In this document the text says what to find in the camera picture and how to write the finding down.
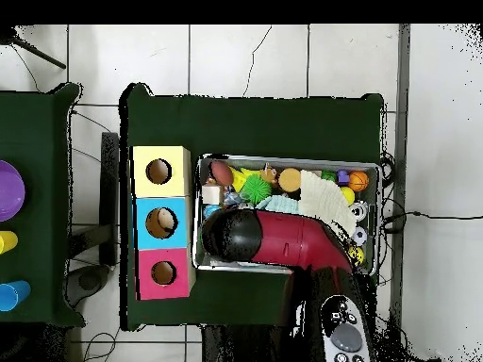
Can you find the black tripod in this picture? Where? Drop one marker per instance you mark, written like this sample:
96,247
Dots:
9,35

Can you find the plain green spiky ball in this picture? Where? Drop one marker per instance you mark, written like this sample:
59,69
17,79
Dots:
256,188

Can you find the blue cup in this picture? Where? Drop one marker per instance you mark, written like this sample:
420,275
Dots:
13,296

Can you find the brown toy football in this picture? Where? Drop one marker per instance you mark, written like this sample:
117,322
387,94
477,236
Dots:
222,173

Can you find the dark green side table cloth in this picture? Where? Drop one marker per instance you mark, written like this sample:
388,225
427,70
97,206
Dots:
45,151

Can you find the wooden box with three holes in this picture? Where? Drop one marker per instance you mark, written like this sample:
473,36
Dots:
143,226

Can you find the yellow cup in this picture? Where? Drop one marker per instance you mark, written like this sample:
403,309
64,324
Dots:
7,242

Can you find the clear mesh bin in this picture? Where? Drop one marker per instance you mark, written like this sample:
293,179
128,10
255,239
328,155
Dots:
287,159

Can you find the plain wooden block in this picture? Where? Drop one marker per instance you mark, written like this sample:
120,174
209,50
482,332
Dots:
212,194

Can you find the cream muslin cloth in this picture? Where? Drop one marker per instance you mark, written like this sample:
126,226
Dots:
324,197

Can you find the blue globe ball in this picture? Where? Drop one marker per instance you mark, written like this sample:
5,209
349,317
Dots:
210,211

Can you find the mint green muslin cloth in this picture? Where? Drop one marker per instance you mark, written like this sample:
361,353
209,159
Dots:
281,204

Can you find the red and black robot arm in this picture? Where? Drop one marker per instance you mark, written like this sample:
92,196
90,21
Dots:
294,241

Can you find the dark green tablecloth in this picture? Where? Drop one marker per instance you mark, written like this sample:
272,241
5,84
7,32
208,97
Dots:
264,121

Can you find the purple plate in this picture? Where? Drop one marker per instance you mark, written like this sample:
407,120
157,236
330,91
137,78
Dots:
9,190

